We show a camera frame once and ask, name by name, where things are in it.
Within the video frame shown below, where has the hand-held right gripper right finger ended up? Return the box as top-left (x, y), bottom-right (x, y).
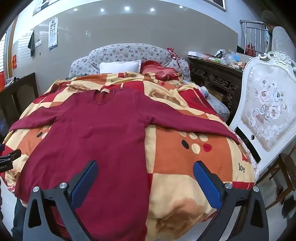
top-left (193, 161), bottom-right (270, 241)

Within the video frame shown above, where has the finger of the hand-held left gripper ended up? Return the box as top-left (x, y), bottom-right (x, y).
top-left (0, 149), bottom-right (22, 163)

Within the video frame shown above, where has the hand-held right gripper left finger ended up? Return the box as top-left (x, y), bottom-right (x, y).
top-left (23, 160), bottom-right (99, 241)

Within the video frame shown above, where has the dark red sweater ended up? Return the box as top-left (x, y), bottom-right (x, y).
top-left (9, 89), bottom-right (240, 241)

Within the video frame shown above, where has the orange printed blanket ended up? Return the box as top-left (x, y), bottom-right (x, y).
top-left (0, 72), bottom-right (258, 241)

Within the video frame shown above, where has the dark wooden nightstand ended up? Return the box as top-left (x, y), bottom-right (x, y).
top-left (0, 72), bottom-right (39, 121)

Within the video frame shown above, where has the small bedside clutter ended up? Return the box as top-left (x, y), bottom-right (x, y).
top-left (5, 77), bottom-right (20, 87)

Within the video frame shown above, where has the wooden stool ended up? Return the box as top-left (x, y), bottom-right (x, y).
top-left (261, 148), bottom-right (296, 209)

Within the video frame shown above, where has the grey bed sheet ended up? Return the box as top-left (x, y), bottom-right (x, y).
top-left (203, 90), bottom-right (230, 122)

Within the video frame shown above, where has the white ornate chair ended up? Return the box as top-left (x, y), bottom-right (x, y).
top-left (229, 50), bottom-right (296, 183)

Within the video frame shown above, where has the dark carved wooden cabinet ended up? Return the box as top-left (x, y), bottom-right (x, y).
top-left (188, 57), bottom-right (245, 112)

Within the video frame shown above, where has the dark hanging cloth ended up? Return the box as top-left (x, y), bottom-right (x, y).
top-left (28, 30), bottom-right (36, 57)

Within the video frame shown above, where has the white pillow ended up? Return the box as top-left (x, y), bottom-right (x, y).
top-left (99, 60), bottom-right (142, 75)

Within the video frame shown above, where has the eye chart poster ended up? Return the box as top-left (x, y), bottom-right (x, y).
top-left (48, 18), bottom-right (59, 50)

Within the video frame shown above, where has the pile of household clutter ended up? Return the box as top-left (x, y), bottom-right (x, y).
top-left (188, 49), bottom-right (251, 70)

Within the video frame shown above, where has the red pillow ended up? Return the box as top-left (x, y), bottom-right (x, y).
top-left (140, 60), bottom-right (182, 81)

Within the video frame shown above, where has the red floral cloth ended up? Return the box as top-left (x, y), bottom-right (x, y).
top-left (167, 47), bottom-right (185, 67)

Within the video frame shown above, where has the grey floral bedding pile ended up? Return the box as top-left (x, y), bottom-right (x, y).
top-left (69, 43), bottom-right (192, 82)

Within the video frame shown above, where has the metal stair railing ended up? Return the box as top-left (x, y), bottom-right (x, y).
top-left (239, 20), bottom-right (270, 56)

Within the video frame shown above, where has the framed wall picture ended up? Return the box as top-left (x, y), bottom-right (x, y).
top-left (32, 0), bottom-right (56, 16)

